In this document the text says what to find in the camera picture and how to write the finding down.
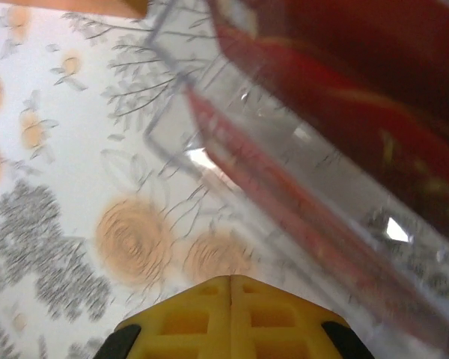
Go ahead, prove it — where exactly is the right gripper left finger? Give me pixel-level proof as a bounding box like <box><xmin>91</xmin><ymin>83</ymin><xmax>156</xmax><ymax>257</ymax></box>
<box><xmin>100</xmin><ymin>274</ymin><xmax>231</xmax><ymax>359</ymax></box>

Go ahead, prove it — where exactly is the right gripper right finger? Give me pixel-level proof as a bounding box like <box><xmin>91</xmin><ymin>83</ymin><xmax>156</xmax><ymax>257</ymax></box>
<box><xmin>230</xmin><ymin>274</ymin><xmax>366</xmax><ymax>359</ymax></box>

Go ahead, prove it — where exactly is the clear acrylic card stand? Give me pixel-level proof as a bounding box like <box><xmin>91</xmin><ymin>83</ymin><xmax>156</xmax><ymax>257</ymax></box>
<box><xmin>141</xmin><ymin>0</ymin><xmax>449</xmax><ymax>359</ymax></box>

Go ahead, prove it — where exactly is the floral tablecloth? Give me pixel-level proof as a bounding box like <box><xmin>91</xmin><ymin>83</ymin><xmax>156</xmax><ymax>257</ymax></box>
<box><xmin>0</xmin><ymin>0</ymin><xmax>449</xmax><ymax>359</ymax></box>

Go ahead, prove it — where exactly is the gold wire rack wooden base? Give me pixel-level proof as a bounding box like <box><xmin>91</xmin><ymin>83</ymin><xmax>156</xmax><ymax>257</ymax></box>
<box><xmin>0</xmin><ymin>0</ymin><xmax>150</xmax><ymax>20</ymax></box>

